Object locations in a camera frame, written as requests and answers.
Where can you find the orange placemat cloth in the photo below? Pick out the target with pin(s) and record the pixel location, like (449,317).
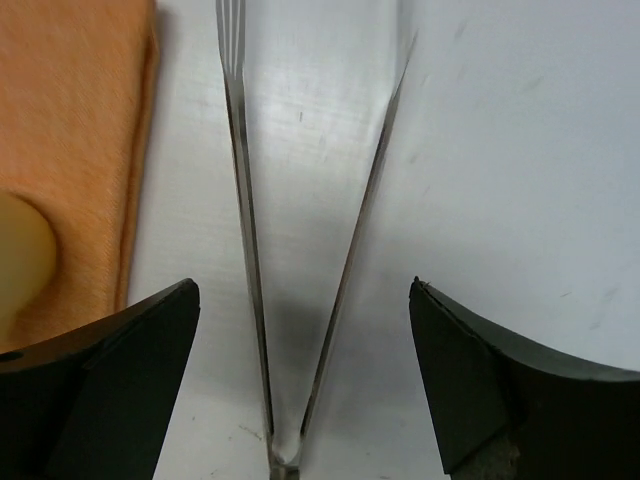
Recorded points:
(77,93)

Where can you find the yellow mug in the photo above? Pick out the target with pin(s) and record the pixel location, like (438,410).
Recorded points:
(28,257)

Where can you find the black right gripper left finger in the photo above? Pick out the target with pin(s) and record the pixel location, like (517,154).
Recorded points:
(95,402)

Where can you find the metal tongs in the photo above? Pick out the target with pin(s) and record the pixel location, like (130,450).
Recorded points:
(231,32)

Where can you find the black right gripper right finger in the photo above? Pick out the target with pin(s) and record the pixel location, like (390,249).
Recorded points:
(506,407)

